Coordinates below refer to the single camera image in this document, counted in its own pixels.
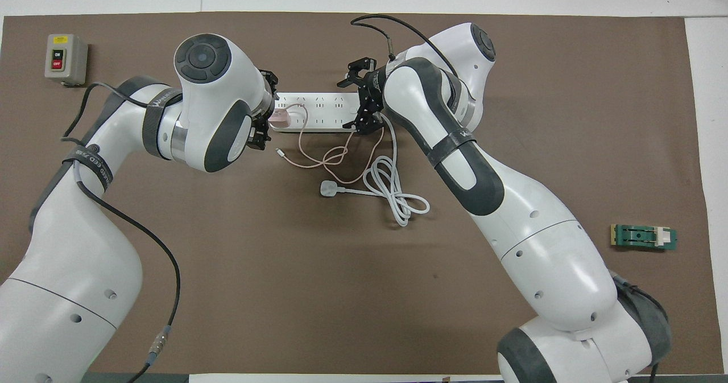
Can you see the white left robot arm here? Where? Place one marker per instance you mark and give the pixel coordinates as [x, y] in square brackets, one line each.
[68, 269]

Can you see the green circuit board module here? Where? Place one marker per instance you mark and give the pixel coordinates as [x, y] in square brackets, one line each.
[637, 236]

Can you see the grey on-off switch box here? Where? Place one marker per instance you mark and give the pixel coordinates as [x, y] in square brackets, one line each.
[77, 58]

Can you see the pink wall charger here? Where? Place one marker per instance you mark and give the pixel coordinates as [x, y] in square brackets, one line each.
[280, 120]

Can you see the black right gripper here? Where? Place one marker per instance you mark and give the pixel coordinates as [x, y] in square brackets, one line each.
[372, 93]

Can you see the white power strip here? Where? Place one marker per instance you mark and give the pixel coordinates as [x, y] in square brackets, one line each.
[324, 112]

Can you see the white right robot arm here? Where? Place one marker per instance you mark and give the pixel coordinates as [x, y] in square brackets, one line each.
[540, 246]

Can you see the large brown table mat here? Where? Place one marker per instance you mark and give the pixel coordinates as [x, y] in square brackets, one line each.
[284, 292]

